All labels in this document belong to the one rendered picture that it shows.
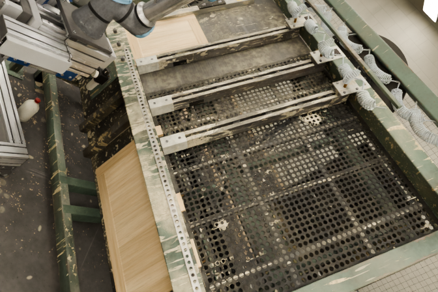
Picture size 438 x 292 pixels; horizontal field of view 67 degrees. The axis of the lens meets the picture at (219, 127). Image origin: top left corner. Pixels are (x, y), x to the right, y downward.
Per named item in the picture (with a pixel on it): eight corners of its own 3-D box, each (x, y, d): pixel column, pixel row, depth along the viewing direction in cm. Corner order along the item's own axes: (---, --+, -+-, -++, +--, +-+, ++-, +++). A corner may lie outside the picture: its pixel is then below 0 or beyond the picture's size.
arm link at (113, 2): (88, -6, 144) (109, -28, 139) (113, 14, 153) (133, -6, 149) (90, 8, 136) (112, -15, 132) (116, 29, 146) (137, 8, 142)
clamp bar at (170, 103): (148, 105, 186) (141, 75, 166) (332, 58, 211) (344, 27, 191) (153, 119, 181) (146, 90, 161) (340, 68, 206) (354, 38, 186)
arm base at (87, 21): (77, 30, 138) (92, 14, 135) (67, 5, 144) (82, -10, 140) (104, 43, 151) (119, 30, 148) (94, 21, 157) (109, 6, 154)
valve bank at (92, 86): (62, 36, 216) (86, 12, 209) (81, 46, 227) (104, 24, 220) (70, 90, 190) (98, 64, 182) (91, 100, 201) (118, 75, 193)
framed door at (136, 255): (98, 170, 218) (95, 169, 216) (158, 124, 201) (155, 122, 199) (123, 317, 170) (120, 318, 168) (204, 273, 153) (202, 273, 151)
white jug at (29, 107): (13, 108, 224) (30, 91, 217) (27, 113, 231) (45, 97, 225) (13, 120, 218) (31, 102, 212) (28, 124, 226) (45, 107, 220)
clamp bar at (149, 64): (136, 65, 204) (128, 34, 184) (306, 26, 229) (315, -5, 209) (139, 77, 199) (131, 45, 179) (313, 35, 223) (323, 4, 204)
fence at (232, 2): (123, 25, 226) (122, 20, 223) (251, -1, 246) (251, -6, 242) (124, 30, 223) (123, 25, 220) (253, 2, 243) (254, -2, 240)
